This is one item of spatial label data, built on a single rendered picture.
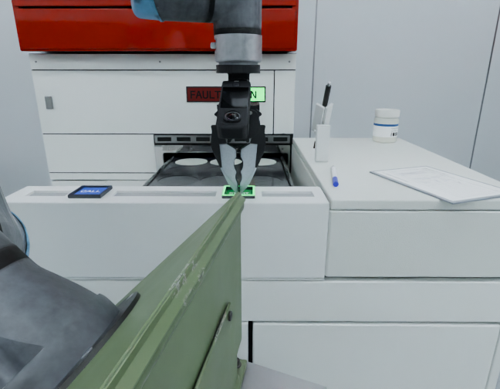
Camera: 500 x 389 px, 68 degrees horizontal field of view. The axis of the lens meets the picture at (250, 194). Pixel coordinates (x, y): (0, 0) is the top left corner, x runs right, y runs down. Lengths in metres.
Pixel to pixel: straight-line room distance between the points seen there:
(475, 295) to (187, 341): 0.61
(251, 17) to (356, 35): 2.20
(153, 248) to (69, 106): 0.77
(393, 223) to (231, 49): 0.38
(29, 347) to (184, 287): 0.11
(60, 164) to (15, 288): 1.09
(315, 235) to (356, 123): 2.21
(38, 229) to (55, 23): 0.72
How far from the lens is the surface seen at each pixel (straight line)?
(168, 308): 0.21
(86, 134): 1.32
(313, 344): 0.75
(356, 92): 2.78
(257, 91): 1.19
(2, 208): 0.48
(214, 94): 1.20
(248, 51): 0.59
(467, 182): 0.79
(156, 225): 0.64
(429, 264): 0.71
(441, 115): 3.01
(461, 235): 0.71
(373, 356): 0.79
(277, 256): 0.64
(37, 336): 0.29
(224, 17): 0.60
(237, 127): 0.52
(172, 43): 1.17
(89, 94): 1.30
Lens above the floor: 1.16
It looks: 18 degrees down
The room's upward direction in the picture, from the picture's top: straight up
